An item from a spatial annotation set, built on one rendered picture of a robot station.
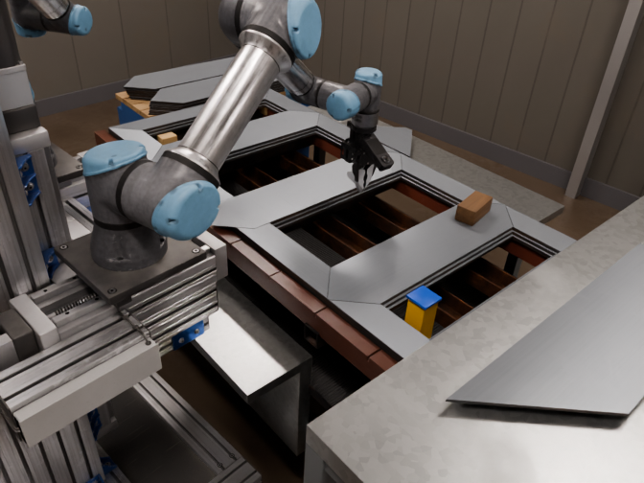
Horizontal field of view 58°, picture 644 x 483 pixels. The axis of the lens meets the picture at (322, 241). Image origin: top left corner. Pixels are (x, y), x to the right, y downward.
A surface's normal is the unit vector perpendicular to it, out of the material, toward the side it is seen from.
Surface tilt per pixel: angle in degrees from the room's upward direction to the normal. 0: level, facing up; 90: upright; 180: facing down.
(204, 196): 94
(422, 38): 90
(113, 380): 90
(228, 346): 0
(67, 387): 0
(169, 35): 90
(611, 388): 0
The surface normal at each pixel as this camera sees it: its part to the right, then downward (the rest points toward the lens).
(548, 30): -0.69, 0.39
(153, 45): 0.72, 0.43
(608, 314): 0.05, -0.82
